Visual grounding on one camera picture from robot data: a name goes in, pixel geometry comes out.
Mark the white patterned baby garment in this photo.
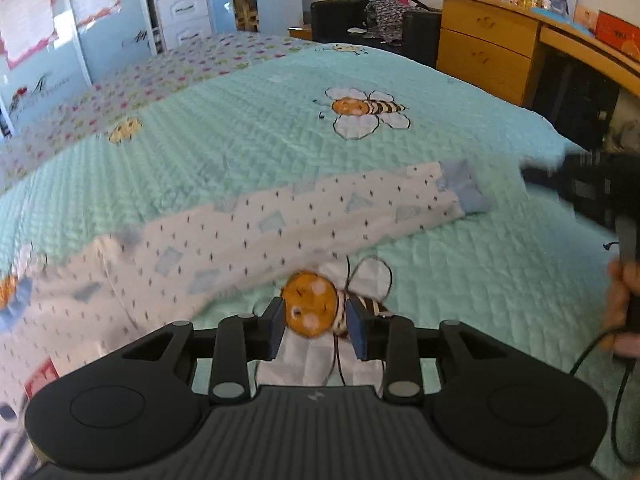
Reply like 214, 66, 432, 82
0, 158, 497, 480

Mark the black chair with clothes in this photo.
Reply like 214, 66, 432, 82
310, 0, 442, 68

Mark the right hand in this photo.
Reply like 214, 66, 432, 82
600, 260, 640, 359

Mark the mint green bee quilt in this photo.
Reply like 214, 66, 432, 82
0, 44, 626, 480

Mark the wooden desk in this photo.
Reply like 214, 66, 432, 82
436, 0, 639, 108

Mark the orange box on desk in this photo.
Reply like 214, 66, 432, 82
594, 11, 640, 62

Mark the heart patterned bedsheet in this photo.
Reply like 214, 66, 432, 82
1, 32, 310, 192

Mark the white drawer cabinet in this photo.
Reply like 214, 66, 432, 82
155, 0, 214, 51

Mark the pale blue sliding wardrobe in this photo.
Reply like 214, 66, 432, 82
1, 0, 152, 136

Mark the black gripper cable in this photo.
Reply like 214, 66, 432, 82
566, 242, 640, 468

